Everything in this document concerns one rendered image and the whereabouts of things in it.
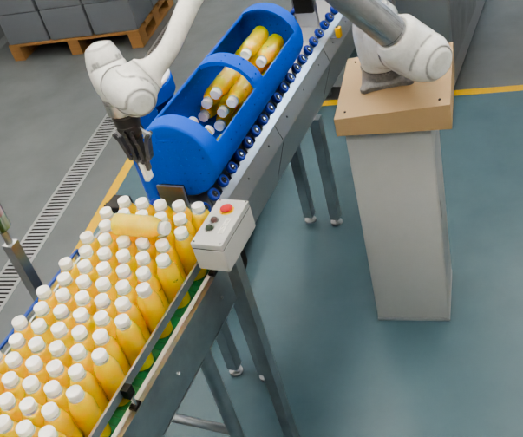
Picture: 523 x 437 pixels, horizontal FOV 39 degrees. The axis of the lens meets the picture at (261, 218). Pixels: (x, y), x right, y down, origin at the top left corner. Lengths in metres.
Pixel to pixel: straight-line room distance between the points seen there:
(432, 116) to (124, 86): 1.04
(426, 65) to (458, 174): 1.69
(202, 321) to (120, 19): 4.17
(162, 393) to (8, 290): 2.15
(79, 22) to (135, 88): 4.41
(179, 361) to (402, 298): 1.26
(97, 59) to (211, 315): 0.82
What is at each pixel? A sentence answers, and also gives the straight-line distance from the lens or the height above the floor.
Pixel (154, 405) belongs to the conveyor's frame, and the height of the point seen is 0.84.
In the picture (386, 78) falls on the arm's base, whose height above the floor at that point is 1.12.
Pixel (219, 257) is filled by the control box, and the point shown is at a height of 1.06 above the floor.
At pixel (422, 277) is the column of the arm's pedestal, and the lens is 3.05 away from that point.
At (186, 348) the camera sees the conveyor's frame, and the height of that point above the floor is 0.84.
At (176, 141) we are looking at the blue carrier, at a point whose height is 1.17.
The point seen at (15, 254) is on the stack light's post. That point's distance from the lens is 2.41.
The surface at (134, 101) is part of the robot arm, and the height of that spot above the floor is 1.54.
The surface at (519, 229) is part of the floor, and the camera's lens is 3.62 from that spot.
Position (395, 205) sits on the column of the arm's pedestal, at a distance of 2.80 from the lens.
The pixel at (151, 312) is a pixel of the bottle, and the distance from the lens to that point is 2.08.
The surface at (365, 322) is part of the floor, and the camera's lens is 3.25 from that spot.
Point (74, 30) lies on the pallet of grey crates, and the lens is 6.36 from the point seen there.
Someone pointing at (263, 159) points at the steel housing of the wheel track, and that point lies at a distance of 2.76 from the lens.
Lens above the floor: 2.38
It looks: 38 degrees down
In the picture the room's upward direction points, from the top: 16 degrees counter-clockwise
